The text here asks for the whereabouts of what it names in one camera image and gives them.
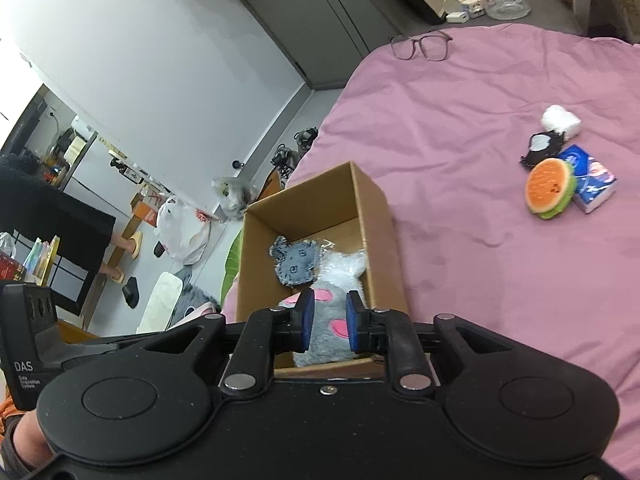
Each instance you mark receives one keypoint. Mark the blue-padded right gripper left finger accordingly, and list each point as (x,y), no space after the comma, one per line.
(265,335)

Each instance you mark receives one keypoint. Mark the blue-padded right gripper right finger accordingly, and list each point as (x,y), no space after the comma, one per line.
(391,334)

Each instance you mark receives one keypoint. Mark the grey pink plush toy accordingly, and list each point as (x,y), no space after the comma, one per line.
(329,340)

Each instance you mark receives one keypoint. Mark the orange green burger plush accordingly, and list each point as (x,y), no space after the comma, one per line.
(550,187)

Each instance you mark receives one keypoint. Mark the black white felt toy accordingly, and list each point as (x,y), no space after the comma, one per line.
(541,146)

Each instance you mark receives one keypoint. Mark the blue tissue pack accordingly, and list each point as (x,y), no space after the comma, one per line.
(595,184)

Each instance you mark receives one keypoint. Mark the person's left hand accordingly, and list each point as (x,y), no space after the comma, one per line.
(24,448)

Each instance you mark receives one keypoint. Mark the white fluffy plush toy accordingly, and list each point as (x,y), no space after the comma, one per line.
(343,269)

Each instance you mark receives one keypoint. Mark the grey felt elephant toy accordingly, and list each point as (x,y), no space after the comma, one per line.
(295,264)

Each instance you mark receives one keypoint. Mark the green leaf cartoon rug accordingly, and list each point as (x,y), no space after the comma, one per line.
(231,267)

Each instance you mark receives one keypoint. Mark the brown cardboard box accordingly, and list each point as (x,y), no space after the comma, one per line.
(341,209)

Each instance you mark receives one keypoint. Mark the white plastic bag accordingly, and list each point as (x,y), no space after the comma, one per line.
(183,231)

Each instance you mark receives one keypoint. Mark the pink bed sheet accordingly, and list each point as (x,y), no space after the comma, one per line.
(530,326)

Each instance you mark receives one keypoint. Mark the dark-framed eyeglasses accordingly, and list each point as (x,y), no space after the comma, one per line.
(432,46)

